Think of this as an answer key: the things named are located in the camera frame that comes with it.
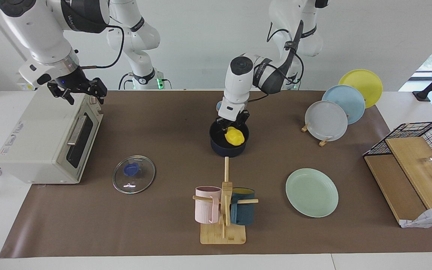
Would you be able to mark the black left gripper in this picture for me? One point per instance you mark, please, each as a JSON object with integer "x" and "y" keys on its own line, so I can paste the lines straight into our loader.
{"x": 234, "y": 123}

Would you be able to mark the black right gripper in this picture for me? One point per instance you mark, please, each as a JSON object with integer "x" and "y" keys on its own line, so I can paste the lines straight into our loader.
{"x": 73, "y": 83}

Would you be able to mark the yellow potato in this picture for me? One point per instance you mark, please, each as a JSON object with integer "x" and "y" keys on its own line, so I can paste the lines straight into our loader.
{"x": 234, "y": 137}

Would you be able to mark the glass lid purple knob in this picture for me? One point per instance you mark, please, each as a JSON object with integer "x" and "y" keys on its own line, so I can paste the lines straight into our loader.
{"x": 131, "y": 169}

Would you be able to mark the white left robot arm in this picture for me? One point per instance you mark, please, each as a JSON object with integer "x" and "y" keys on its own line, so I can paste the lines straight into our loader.
{"x": 240, "y": 80}

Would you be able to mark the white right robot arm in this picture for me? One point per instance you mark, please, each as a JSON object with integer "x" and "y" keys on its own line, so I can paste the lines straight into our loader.
{"x": 39, "y": 33}

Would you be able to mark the grey plate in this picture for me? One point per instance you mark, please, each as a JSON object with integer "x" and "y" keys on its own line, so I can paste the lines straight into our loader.
{"x": 326, "y": 120}

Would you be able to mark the wooden plate rack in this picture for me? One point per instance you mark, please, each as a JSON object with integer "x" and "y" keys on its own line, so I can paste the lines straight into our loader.
{"x": 324, "y": 142}

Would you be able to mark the pale green plate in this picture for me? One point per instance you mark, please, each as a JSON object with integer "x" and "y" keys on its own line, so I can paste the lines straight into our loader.
{"x": 311, "y": 193}

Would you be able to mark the light blue plate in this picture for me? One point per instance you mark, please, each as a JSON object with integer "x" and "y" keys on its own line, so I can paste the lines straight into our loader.
{"x": 349, "y": 99}

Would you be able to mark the yellow plate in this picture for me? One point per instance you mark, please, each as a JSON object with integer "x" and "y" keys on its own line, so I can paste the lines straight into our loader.
{"x": 366, "y": 80}

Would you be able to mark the beige toaster oven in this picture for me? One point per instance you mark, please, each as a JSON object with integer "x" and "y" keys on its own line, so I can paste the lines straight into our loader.
{"x": 39, "y": 142}

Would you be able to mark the brown table mat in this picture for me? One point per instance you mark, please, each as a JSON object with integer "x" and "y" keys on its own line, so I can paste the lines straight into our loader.
{"x": 163, "y": 131}

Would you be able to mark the pink ribbed mug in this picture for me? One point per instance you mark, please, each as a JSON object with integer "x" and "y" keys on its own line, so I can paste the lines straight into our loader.
{"x": 205, "y": 208}

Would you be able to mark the dark teal mug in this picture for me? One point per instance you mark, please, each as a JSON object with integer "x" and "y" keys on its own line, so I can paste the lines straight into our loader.
{"x": 243, "y": 212}

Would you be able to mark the wooden mug tree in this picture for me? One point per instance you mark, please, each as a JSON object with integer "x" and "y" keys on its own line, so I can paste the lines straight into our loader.
{"x": 222, "y": 234}

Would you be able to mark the white crumpled cloth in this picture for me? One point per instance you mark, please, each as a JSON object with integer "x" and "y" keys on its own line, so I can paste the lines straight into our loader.
{"x": 429, "y": 217}

